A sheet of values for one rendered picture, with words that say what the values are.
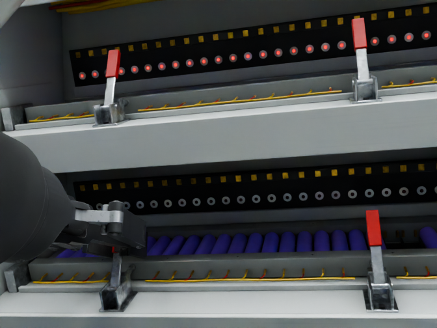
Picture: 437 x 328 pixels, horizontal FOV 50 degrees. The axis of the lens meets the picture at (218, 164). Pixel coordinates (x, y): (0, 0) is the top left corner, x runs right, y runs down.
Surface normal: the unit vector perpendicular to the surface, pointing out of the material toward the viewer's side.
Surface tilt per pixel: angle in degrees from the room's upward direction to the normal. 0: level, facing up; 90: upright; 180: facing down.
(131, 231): 91
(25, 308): 17
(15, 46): 90
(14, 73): 90
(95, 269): 107
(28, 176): 79
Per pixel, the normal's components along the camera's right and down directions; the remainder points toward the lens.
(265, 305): -0.11, -0.97
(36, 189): 0.97, -0.12
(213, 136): -0.20, 0.23
